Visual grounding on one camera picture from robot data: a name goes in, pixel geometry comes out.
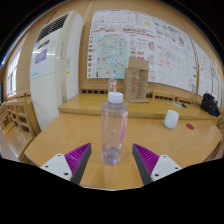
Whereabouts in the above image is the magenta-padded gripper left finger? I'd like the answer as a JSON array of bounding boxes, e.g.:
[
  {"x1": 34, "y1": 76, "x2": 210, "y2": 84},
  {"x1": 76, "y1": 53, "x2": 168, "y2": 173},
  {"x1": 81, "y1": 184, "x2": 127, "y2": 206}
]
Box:
[{"x1": 39, "y1": 142, "x2": 92, "y2": 185}]

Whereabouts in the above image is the window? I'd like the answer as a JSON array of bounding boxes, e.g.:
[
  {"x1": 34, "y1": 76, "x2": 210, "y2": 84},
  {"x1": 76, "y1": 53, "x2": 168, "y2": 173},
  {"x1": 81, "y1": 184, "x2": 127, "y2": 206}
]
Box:
[{"x1": 5, "y1": 46, "x2": 23, "y2": 98}]

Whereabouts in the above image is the white standing air conditioner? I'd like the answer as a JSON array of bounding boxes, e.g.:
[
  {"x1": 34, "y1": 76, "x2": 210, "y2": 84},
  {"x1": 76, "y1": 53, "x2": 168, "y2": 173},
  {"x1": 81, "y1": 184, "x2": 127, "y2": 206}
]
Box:
[{"x1": 29, "y1": 10, "x2": 85, "y2": 131}]

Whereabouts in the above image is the large wall poster with map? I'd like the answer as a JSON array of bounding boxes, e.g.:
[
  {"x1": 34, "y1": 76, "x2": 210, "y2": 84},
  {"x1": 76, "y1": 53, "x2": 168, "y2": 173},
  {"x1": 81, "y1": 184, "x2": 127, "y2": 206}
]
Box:
[{"x1": 86, "y1": 9, "x2": 198, "y2": 94}]

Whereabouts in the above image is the brown cardboard box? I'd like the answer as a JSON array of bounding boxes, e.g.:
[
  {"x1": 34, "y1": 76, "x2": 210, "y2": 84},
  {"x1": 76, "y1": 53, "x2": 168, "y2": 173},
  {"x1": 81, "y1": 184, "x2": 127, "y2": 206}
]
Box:
[{"x1": 123, "y1": 56, "x2": 151, "y2": 104}]

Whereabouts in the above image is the white cartoon-print mug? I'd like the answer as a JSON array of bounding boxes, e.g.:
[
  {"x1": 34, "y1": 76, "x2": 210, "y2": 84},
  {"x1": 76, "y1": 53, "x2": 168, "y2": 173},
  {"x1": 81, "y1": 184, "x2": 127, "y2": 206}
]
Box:
[{"x1": 163, "y1": 109, "x2": 180, "y2": 130}]

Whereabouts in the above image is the wooden bench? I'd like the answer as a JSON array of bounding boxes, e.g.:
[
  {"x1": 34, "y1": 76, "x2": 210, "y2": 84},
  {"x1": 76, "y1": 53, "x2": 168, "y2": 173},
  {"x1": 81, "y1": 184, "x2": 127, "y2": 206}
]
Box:
[{"x1": 0, "y1": 93, "x2": 42, "y2": 162}]

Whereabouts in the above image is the white wall poster with charts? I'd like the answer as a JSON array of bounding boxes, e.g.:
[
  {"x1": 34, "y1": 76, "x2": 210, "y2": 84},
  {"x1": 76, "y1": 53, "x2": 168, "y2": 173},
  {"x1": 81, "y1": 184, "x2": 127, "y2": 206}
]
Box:
[{"x1": 192, "y1": 39, "x2": 224, "y2": 108}]

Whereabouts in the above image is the small clear bottle red label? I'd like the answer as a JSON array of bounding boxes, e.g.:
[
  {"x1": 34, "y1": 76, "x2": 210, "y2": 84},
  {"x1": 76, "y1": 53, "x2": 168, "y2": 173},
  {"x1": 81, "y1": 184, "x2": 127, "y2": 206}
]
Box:
[{"x1": 108, "y1": 73, "x2": 118, "y2": 94}]

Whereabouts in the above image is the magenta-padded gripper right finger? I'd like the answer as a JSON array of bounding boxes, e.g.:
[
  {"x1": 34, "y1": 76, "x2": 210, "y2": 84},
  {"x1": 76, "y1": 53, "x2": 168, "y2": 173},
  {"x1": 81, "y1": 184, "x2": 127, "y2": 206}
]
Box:
[{"x1": 132, "y1": 143, "x2": 183, "y2": 186}]

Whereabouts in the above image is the clear plastic water bottle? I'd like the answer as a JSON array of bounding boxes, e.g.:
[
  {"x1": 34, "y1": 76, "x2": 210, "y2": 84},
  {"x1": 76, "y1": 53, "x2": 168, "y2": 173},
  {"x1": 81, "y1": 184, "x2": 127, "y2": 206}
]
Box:
[{"x1": 100, "y1": 91, "x2": 129, "y2": 166}]

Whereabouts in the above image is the black bag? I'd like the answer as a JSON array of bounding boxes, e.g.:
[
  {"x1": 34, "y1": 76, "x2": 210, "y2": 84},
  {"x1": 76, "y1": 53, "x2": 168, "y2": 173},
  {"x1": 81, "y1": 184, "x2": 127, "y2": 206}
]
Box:
[{"x1": 199, "y1": 92, "x2": 222, "y2": 118}]

